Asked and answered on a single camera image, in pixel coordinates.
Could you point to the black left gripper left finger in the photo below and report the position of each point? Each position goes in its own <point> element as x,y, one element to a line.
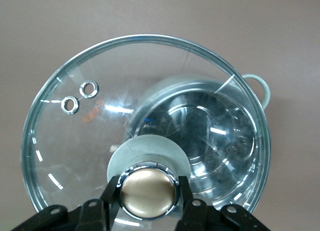
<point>97,213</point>

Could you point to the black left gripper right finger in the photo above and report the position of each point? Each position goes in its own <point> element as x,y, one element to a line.
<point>197,213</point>

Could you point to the glass lid with bronze knob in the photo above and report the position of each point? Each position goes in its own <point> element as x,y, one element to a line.
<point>75,146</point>

